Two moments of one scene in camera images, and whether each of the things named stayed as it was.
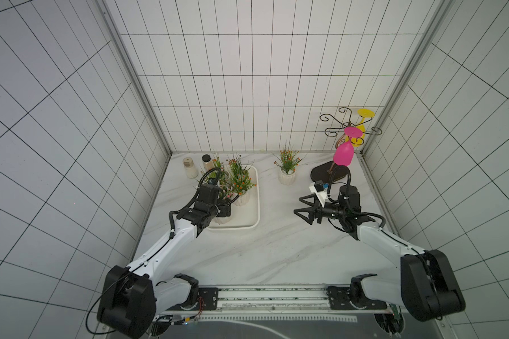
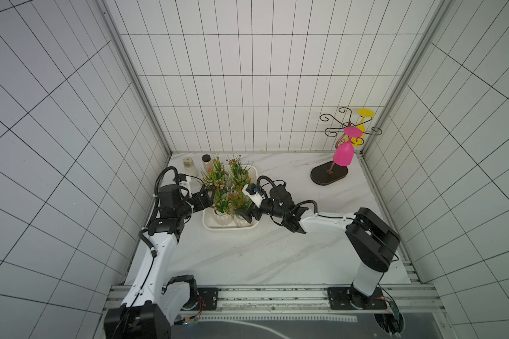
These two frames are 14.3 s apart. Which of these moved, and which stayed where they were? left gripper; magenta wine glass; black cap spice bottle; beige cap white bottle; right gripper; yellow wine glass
Moved: left gripper; right gripper
Stayed: black cap spice bottle; beige cap white bottle; magenta wine glass; yellow wine glass
